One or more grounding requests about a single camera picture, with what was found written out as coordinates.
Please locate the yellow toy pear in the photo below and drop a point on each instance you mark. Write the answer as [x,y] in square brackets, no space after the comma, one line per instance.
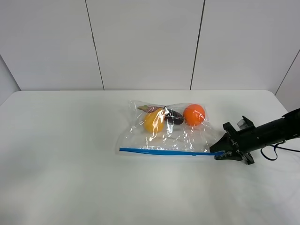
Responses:
[154,121]

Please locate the orange toy orange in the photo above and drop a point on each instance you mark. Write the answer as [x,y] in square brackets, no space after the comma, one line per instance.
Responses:
[194,115]

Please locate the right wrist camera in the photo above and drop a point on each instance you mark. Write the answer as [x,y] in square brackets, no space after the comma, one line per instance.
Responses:
[245,123]

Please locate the dark purple toy eggplant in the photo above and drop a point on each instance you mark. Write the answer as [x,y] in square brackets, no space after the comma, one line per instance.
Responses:
[171,116]

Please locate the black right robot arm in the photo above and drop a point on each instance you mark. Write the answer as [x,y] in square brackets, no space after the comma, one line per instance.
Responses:
[271,134]

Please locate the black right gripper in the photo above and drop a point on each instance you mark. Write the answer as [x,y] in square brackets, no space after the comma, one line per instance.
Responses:
[229,144]

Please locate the clear zip bag blue seal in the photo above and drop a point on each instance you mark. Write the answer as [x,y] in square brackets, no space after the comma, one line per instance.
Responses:
[174,140]

